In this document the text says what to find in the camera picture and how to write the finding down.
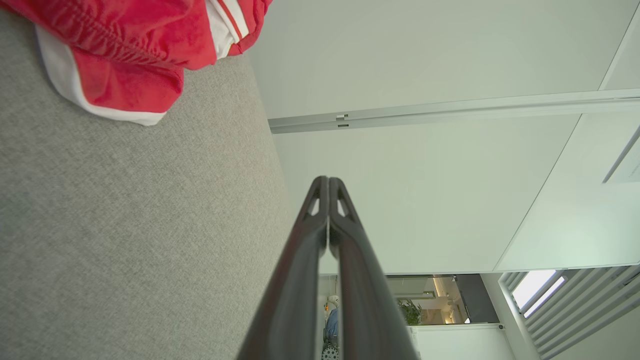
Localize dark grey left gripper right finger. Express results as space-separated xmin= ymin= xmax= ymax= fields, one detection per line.
xmin=328 ymin=177 xmax=418 ymax=360

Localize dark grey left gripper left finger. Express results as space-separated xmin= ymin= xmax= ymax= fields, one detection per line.
xmin=237 ymin=176 xmax=329 ymax=360

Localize red shorts with white panels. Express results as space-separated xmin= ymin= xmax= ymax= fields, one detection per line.
xmin=0 ymin=0 xmax=221 ymax=126

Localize white-headed figure in blue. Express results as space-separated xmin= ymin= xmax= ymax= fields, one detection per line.
xmin=322 ymin=295 xmax=341 ymax=360

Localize green potted plant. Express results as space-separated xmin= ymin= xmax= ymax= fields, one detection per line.
xmin=397 ymin=299 xmax=423 ymax=326

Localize warm lit shelf niche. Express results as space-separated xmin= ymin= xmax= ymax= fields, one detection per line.
xmin=386 ymin=275 xmax=468 ymax=326

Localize white cabinet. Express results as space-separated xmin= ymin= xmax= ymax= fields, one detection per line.
xmin=407 ymin=323 xmax=516 ymax=360

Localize dark grey pillar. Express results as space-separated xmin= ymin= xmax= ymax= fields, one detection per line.
xmin=456 ymin=274 xmax=500 ymax=324

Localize bright ceiling light panel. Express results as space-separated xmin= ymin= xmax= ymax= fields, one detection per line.
xmin=511 ymin=270 xmax=567 ymax=318

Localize grey ceiling slats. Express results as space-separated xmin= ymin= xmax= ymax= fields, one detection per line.
xmin=500 ymin=265 xmax=640 ymax=360

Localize grey partition post with latch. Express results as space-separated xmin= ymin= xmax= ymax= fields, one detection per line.
xmin=268 ymin=89 xmax=640 ymax=135

